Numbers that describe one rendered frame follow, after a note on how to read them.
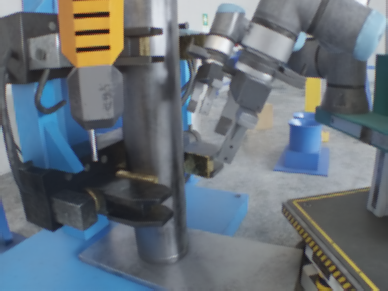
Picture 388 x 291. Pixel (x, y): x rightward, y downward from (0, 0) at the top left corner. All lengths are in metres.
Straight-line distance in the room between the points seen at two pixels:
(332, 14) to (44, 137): 0.82
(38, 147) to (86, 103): 0.84
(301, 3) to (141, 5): 0.57
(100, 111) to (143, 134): 0.84
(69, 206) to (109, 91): 0.79
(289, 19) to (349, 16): 0.10
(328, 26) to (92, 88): 0.43
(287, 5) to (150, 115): 0.61
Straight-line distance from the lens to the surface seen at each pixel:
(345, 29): 0.54
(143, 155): 1.02
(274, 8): 0.53
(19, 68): 0.93
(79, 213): 0.92
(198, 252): 1.29
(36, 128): 0.98
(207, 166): 1.22
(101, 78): 0.16
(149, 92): 0.97
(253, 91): 0.51
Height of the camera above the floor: 0.92
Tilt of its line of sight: 15 degrees down
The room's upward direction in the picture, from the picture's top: 2 degrees counter-clockwise
